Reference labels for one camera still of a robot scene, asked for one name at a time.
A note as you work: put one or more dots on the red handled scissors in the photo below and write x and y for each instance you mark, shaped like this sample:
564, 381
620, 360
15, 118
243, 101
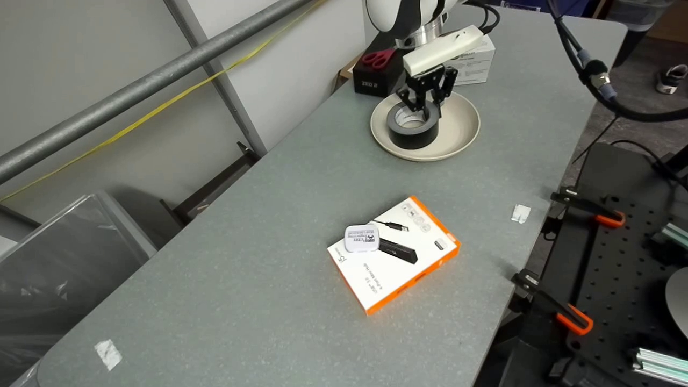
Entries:
376, 59

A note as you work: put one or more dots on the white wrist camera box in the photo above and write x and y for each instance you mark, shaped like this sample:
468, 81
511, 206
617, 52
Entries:
441, 49

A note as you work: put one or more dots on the aluminium profile bar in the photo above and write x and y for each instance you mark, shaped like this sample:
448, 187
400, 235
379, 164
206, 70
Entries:
661, 365

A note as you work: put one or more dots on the grey plastic bin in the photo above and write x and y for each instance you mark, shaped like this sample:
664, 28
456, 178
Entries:
60, 272

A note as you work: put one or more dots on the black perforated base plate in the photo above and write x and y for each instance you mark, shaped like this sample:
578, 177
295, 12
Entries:
628, 280

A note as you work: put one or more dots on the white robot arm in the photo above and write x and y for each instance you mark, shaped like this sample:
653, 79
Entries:
410, 19

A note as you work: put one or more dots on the black rectangular box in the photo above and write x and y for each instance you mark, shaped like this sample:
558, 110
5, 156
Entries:
376, 79

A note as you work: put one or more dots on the white cardboard box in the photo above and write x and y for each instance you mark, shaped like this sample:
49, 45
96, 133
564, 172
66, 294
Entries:
474, 66

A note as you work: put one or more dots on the white tape label near edge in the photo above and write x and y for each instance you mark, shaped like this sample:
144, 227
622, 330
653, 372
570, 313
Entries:
521, 214

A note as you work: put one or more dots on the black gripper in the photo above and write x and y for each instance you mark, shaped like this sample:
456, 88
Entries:
436, 81

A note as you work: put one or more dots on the grey metal rail pole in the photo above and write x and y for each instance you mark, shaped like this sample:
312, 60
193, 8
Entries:
73, 127

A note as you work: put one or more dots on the white tape label far corner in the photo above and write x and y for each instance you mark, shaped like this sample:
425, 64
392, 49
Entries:
107, 352

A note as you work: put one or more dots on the orange and white flat box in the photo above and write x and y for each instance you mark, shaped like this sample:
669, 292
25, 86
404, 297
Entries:
410, 243

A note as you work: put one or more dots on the cream round plate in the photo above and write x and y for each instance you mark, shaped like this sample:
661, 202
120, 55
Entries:
456, 130

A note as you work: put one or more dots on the black tape roll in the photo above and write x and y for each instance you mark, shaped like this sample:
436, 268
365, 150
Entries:
410, 130

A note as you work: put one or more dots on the black orange clamp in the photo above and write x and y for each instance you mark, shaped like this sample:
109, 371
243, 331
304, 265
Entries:
573, 319

